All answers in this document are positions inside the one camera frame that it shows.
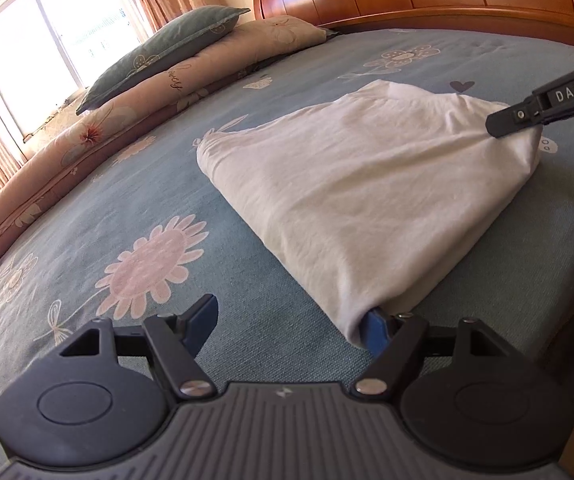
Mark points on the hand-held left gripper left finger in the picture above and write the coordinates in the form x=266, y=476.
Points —
x=202, y=317

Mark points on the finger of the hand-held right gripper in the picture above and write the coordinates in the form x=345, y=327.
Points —
x=557, y=97

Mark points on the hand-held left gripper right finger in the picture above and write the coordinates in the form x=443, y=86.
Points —
x=374, y=327

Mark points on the white printed long-sleeve shirt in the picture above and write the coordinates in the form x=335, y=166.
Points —
x=367, y=185

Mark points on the blue floral bed sheet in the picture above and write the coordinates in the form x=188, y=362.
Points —
x=117, y=200

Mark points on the pink floral folded quilt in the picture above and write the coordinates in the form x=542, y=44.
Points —
x=117, y=120

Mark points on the teal floral pillow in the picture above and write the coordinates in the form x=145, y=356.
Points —
x=167, y=50

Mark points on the bright window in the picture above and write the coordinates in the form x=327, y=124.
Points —
x=57, y=45

